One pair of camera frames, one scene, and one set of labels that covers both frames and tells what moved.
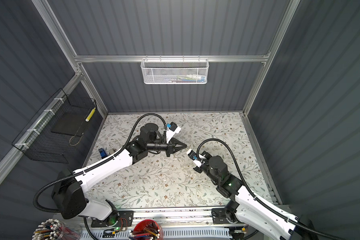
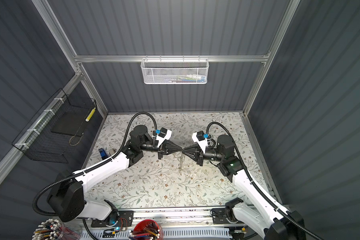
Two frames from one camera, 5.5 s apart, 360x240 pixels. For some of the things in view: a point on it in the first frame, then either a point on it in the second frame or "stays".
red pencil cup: (146, 229) stays
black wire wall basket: (63, 118) stays
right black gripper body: (198, 169) -> (201, 155)
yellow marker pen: (90, 114) stays
